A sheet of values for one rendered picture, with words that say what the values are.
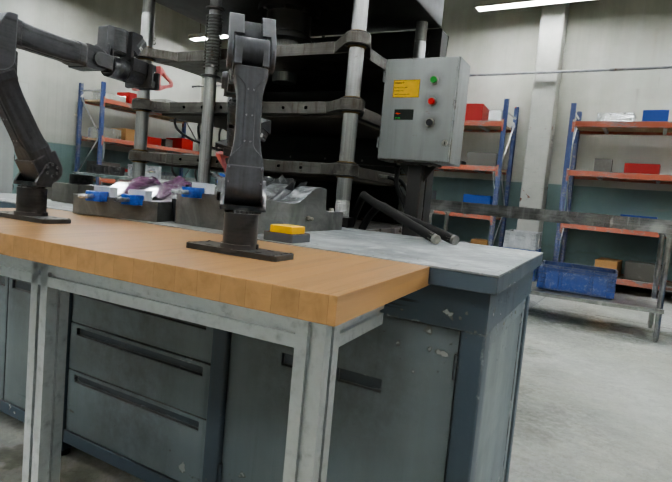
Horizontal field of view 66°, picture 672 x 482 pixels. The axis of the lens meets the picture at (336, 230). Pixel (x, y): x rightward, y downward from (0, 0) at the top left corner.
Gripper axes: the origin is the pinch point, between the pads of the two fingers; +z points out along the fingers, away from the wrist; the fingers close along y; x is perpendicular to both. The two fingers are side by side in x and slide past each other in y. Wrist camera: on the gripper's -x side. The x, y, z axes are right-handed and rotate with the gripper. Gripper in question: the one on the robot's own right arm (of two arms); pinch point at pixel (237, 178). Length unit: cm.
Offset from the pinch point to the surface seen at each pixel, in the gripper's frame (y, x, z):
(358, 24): 17, -87, -35
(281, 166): 40, -75, 25
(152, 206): 21.0, 10.2, 11.3
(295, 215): -9.2, -14.6, 12.5
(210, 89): 85, -80, 1
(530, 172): 14, -620, 155
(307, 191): -6.6, -24.0, 8.6
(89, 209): 38.5, 17.2, 15.4
